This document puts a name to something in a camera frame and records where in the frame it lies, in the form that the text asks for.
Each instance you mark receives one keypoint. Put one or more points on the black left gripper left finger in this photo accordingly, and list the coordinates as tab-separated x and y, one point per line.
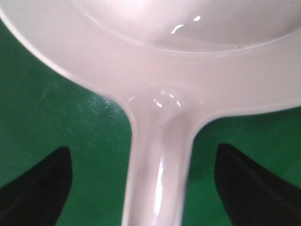
37	197

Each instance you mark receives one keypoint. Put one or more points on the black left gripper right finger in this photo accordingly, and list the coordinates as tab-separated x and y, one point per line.
253	195

